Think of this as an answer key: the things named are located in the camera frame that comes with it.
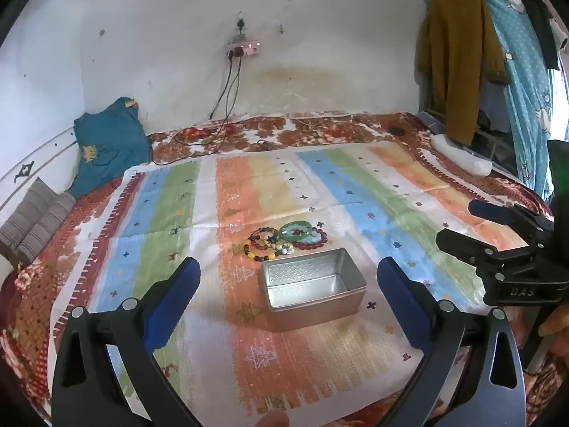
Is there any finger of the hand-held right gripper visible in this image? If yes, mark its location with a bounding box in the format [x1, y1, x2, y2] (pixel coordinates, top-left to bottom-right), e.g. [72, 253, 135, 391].
[468, 199, 555, 233]
[435, 229, 535, 273]

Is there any green jade bangle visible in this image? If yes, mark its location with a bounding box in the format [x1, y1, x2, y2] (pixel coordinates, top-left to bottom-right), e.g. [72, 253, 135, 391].
[278, 221, 312, 241]

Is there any black garment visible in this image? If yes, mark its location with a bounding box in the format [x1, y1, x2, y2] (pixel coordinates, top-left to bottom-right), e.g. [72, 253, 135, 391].
[522, 0, 562, 70]

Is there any blue dotted curtain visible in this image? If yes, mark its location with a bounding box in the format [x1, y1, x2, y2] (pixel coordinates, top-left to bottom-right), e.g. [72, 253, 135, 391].
[462, 0, 562, 202]

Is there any white power strip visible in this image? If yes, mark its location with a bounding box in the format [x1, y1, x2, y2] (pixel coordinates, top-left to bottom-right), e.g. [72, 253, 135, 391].
[224, 42, 261, 59]

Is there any grey garment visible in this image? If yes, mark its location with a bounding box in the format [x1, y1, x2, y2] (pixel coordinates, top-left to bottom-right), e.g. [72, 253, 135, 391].
[477, 77, 513, 135]

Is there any red bead bracelet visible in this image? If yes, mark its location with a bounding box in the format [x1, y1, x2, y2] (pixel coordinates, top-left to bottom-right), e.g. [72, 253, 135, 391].
[291, 228, 331, 252]

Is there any grey striped pillow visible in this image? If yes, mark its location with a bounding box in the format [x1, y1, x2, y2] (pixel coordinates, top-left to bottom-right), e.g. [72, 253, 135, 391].
[0, 176, 77, 268]

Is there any person's right hand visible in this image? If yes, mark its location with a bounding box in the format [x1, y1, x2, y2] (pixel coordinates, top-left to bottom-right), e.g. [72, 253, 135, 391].
[538, 301, 569, 355]

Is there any white rolled cloth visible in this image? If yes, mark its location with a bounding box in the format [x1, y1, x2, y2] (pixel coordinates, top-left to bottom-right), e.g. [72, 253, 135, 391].
[430, 135, 493, 177]

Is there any white bead bracelet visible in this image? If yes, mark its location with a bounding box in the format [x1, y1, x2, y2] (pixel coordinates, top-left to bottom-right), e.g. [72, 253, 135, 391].
[266, 241, 297, 257]

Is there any teal garment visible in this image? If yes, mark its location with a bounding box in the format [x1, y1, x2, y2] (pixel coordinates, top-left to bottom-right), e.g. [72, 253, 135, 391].
[71, 96, 154, 199]

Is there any white cable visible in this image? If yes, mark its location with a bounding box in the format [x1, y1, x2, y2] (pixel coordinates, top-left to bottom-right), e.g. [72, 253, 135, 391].
[288, 115, 358, 131]

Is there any mustard brown jacket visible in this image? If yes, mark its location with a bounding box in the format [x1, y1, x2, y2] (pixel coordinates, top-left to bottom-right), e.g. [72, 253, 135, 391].
[415, 0, 510, 146]

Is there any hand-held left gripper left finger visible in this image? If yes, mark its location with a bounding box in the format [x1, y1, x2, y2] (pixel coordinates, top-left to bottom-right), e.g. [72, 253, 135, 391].
[51, 255, 202, 427]

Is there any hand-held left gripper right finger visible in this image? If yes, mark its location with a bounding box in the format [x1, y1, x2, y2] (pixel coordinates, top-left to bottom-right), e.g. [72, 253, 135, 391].
[377, 255, 538, 427]

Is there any colourful striped mat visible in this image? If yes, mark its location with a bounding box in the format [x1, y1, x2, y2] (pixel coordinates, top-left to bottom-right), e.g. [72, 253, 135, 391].
[50, 139, 557, 424]

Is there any white headboard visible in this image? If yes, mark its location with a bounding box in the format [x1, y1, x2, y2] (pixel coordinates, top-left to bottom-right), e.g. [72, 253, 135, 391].
[0, 123, 86, 232]

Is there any silver metal tin box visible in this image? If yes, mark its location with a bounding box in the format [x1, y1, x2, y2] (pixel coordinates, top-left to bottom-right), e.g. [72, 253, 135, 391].
[259, 247, 368, 333]

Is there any yellow and black bead bracelet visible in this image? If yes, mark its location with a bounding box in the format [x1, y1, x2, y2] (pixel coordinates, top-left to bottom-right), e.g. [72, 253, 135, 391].
[242, 226, 285, 264]

